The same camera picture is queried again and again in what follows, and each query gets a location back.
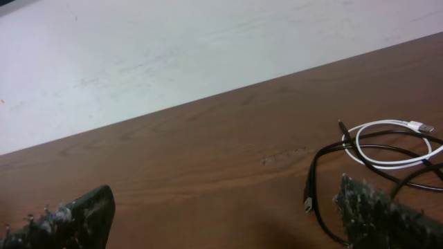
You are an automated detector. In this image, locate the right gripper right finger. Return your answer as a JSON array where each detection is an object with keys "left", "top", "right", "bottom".
[{"left": 335, "top": 174, "right": 442, "bottom": 249}]

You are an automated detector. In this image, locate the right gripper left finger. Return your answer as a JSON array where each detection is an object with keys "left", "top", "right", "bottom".
[{"left": 1, "top": 185, "right": 116, "bottom": 249}]

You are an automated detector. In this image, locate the black USB cable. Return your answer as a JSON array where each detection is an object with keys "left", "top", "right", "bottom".
[{"left": 303, "top": 119, "right": 443, "bottom": 247}]

